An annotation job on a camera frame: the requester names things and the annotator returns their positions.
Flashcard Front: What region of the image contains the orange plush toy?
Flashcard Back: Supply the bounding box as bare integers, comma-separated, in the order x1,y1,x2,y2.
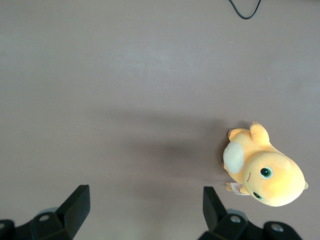
221,121,309,208

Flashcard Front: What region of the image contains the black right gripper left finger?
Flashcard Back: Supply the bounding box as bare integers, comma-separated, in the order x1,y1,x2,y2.
0,184,91,240

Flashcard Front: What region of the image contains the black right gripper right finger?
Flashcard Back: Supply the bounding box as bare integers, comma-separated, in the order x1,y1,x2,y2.
198,186,303,240

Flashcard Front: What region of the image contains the black cable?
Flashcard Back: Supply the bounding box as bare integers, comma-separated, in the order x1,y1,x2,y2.
227,0,263,20

